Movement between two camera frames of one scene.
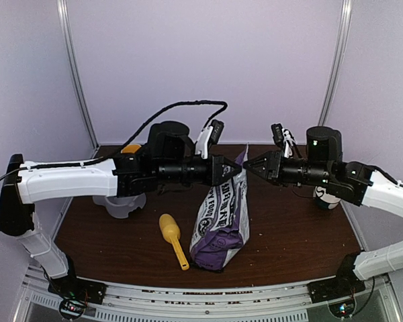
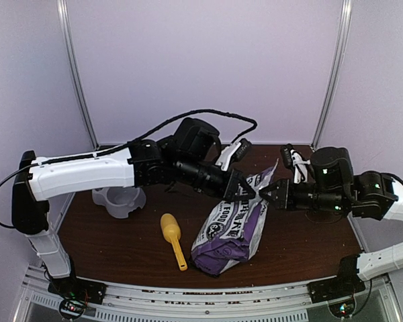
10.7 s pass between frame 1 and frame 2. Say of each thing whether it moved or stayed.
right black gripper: moved
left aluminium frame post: stayed
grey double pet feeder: stayed
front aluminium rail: stayed
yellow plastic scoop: stayed
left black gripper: moved
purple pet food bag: moved
